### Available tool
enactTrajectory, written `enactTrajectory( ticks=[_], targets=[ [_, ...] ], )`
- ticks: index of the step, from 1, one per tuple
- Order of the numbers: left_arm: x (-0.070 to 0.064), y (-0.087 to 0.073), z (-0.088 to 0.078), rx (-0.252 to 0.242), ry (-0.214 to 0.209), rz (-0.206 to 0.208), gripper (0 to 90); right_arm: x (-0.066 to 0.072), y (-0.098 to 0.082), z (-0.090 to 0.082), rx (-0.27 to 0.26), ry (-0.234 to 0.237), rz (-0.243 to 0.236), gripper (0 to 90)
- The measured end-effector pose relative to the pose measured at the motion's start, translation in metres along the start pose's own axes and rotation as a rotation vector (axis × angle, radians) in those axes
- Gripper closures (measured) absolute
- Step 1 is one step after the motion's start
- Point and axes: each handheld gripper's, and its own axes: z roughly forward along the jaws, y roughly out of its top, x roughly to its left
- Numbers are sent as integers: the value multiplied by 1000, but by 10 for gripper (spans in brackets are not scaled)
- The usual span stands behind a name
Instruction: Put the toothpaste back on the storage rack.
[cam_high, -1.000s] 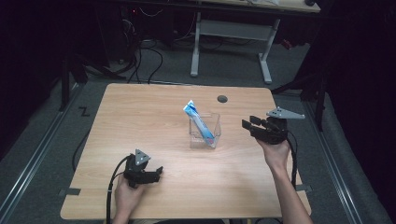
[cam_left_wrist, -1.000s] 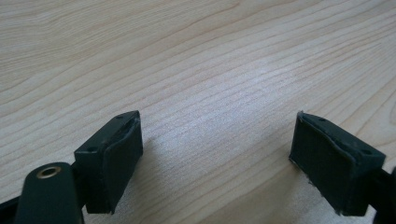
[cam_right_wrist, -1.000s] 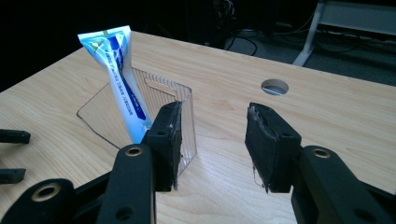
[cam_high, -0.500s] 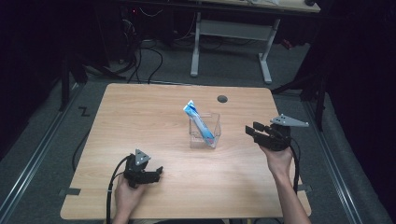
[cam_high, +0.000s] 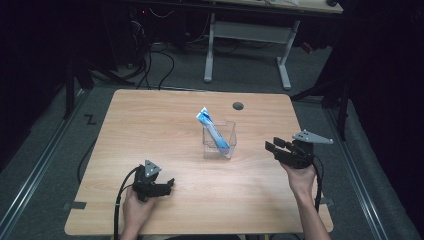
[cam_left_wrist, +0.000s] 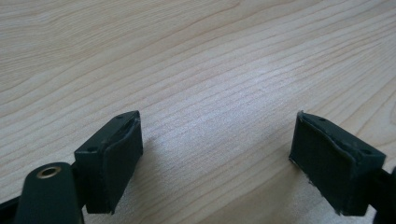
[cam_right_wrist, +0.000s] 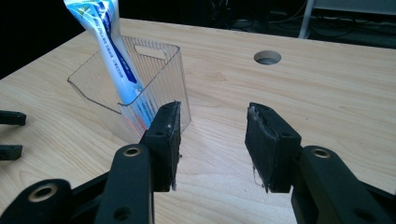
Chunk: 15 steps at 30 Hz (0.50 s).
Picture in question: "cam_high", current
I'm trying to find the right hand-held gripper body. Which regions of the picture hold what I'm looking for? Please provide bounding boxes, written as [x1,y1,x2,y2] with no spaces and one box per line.
[282,129,334,170]

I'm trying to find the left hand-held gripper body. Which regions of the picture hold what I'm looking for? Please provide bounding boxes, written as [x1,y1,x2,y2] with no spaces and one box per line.
[131,159,170,203]

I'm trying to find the clear plastic container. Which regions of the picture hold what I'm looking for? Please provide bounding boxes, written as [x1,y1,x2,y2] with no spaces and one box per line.
[202,119,238,161]

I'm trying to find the blue toothpaste tube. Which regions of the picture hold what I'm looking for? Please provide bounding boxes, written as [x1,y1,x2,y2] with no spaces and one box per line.
[195,106,232,158]

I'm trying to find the person's left hand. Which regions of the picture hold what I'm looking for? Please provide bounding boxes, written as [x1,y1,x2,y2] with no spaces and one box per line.
[121,193,158,234]

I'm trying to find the person's right hand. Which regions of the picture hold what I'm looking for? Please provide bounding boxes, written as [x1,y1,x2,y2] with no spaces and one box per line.
[280,162,318,199]

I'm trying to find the black metal stand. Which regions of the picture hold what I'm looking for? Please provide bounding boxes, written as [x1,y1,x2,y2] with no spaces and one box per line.
[289,74,352,142]
[62,54,136,121]

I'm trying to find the dark computer tower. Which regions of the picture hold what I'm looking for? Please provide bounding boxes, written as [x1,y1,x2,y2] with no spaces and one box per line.
[103,4,151,69]

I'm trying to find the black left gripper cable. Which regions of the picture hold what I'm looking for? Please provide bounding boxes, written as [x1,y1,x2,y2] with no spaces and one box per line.
[112,166,140,240]

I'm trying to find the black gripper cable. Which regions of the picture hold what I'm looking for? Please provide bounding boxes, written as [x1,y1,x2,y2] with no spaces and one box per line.
[112,166,140,240]
[311,155,326,214]

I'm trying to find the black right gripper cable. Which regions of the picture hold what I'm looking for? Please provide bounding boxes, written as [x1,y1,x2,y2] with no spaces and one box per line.
[311,155,326,214]

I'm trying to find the metal floor rail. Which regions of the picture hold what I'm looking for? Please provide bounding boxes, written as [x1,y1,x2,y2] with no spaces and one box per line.
[324,107,390,240]
[0,89,86,232]

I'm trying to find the thin black floor cable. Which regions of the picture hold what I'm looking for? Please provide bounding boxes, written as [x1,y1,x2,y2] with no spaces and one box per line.
[76,137,99,185]

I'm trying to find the desk with white metal frame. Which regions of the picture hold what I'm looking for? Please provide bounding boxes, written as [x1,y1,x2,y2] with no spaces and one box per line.
[133,0,344,92]

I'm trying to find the black floor cable bundle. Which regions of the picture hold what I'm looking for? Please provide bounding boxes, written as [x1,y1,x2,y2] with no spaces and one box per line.
[128,19,176,91]

